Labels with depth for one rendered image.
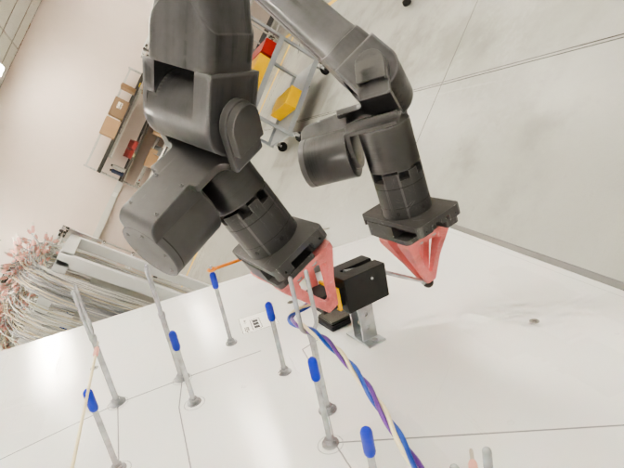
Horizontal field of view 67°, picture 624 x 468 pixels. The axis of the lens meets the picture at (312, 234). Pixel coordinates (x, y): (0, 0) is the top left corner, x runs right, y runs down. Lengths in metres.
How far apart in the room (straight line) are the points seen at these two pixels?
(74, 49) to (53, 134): 1.37
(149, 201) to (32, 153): 8.36
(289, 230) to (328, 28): 0.27
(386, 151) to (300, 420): 0.28
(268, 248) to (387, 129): 0.17
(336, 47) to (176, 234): 0.30
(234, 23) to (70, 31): 8.58
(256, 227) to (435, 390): 0.23
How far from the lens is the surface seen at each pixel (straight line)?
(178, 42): 0.37
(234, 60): 0.37
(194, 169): 0.40
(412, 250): 0.54
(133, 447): 0.52
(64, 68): 8.82
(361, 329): 0.55
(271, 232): 0.44
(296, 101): 4.71
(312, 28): 0.62
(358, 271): 0.52
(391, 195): 0.53
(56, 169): 8.70
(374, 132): 0.50
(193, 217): 0.40
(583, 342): 0.55
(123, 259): 1.55
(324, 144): 0.53
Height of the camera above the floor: 1.41
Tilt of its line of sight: 24 degrees down
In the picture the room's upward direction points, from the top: 65 degrees counter-clockwise
